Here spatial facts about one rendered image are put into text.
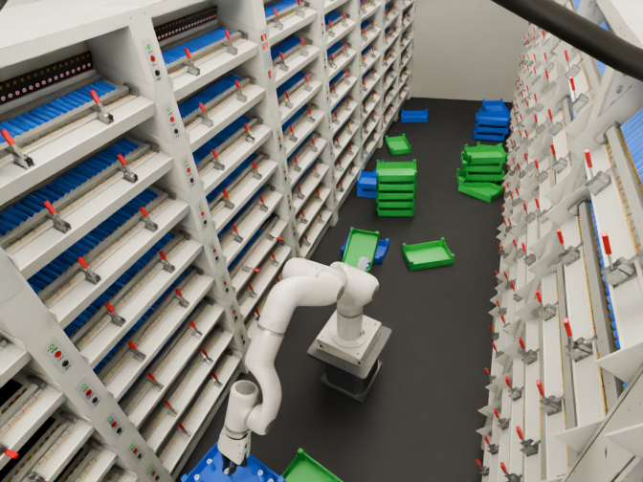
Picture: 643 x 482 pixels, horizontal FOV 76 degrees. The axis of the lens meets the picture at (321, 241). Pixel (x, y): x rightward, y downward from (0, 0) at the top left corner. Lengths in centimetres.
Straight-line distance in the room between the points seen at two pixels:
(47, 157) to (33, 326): 44
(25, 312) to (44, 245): 17
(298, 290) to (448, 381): 128
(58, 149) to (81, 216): 19
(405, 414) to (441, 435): 19
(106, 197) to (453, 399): 179
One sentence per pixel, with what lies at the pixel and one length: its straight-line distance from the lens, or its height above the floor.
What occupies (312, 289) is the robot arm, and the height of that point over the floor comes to 103.
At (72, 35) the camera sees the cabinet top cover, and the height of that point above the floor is 175.
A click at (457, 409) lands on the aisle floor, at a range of 226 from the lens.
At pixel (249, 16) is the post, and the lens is 201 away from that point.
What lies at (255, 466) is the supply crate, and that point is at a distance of 170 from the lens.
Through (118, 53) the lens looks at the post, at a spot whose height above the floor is 166.
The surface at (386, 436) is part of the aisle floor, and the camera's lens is 215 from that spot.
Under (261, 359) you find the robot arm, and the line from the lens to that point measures 127.
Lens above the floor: 194
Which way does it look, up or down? 39 degrees down
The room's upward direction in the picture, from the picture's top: 6 degrees counter-clockwise
